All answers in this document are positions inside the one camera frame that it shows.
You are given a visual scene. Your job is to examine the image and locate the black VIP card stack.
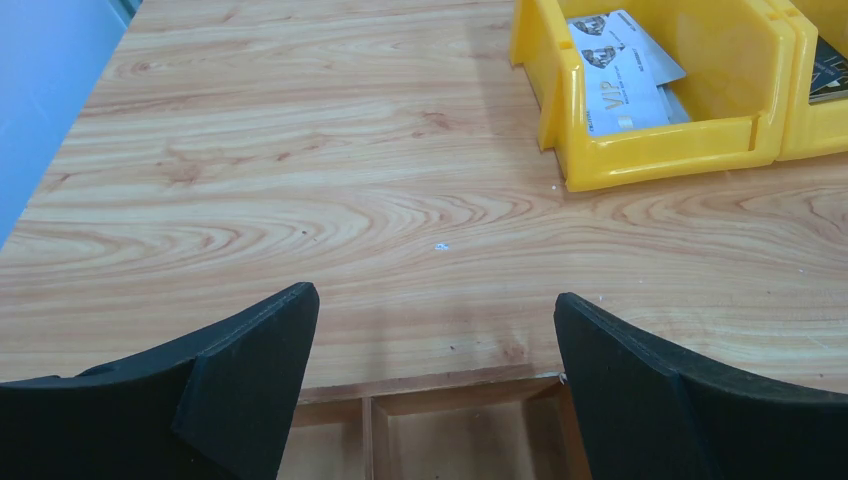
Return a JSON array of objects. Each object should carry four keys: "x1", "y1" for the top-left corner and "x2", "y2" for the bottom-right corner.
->
[{"x1": 809, "y1": 36, "x2": 847, "y2": 104}]

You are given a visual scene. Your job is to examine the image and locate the yellow bin with silver cards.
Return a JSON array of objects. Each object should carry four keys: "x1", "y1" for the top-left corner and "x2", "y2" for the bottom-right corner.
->
[{"x1": 509, "y1": 1, "x2": 795, "y2": 192}]

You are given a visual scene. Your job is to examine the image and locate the silver VIP card stack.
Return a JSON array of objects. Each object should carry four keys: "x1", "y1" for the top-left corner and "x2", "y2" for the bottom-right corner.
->
[{"x1": 567, "y1": 10, "x2": 690, "y2": 137}]

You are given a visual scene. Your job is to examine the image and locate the yellow bin with black cards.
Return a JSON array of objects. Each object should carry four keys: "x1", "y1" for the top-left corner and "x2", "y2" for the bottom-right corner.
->
[{"x1": 770, "y1": 0, "x2": 847, "y2": 161}]

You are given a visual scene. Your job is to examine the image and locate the wooden compartment tray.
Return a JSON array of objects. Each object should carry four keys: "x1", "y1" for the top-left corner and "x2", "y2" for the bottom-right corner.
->
[{"x1": 277, "y1": 373, "x2": 592, "y2": 479}]

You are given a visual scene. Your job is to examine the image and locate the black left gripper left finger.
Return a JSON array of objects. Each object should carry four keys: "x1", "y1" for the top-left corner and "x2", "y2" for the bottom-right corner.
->
[{"x1": 1, "y1": 282, "x2": 320, "y2": 479}]

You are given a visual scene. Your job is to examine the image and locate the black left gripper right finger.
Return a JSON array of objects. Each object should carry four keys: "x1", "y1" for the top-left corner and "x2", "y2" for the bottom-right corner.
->
[{"x1": 554, "y1": 293, "x2": 847, "y2": 479}]

